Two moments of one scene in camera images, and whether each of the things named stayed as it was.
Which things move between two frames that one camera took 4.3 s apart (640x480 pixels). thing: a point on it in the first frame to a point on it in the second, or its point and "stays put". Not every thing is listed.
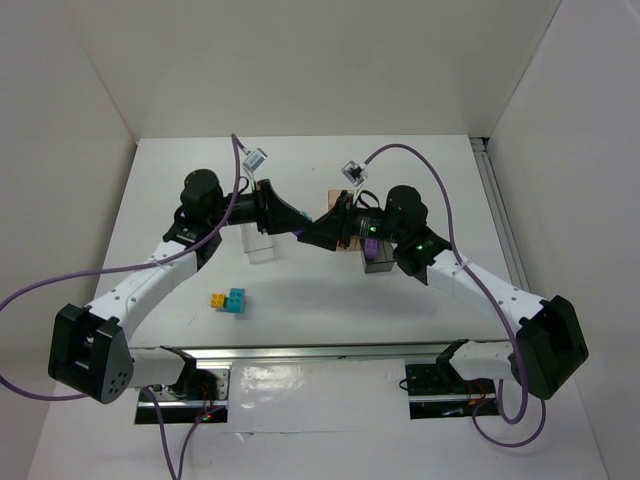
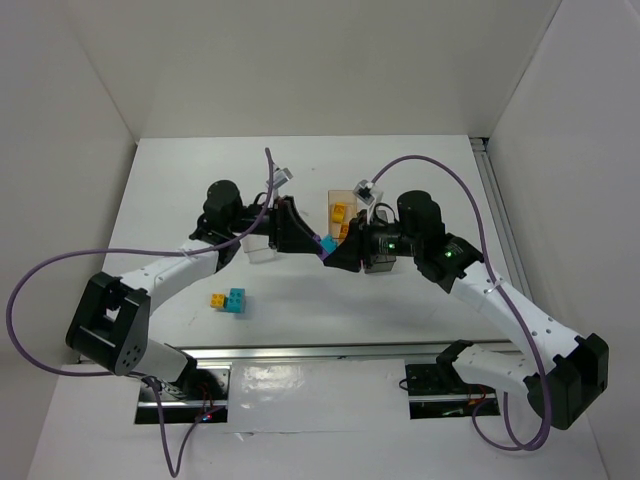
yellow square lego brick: [217, 300] stays put
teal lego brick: [235, 302] stays put
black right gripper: [344, 218] to [361, 242]
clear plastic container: [256, 244] stays put
